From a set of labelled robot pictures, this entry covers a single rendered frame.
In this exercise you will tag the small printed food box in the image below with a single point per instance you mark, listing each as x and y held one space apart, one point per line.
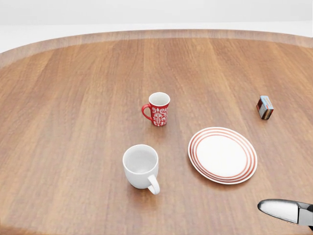
264 107

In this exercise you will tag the white plate with red rings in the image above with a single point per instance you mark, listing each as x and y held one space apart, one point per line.
222 155

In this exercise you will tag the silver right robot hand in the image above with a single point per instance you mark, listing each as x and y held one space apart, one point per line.
281 209

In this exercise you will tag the white mug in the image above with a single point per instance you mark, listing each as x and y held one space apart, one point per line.
140 166

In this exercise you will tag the red patterned mug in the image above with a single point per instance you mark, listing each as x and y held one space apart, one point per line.
160 111

